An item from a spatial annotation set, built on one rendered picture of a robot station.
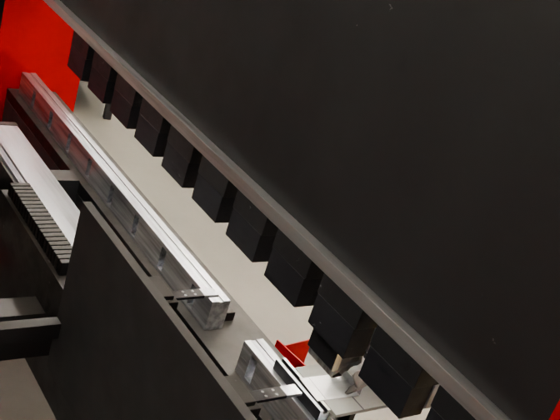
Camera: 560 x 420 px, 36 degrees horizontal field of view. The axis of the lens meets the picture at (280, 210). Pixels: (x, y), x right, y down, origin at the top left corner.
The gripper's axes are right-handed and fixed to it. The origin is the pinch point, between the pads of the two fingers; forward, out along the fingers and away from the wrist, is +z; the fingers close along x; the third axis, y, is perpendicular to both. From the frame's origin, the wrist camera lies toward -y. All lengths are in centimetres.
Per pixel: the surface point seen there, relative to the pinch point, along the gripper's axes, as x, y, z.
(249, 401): 5.0, 25.1, 17.9
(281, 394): 1.0, 14.2, 12.5
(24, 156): -125, 33, 32
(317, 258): 14, 56, -12
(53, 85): -215, -1, 15
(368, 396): 4.8, -4.1, -2.7
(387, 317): 35, 56, -14
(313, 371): -6.4, 3.2, 3.7
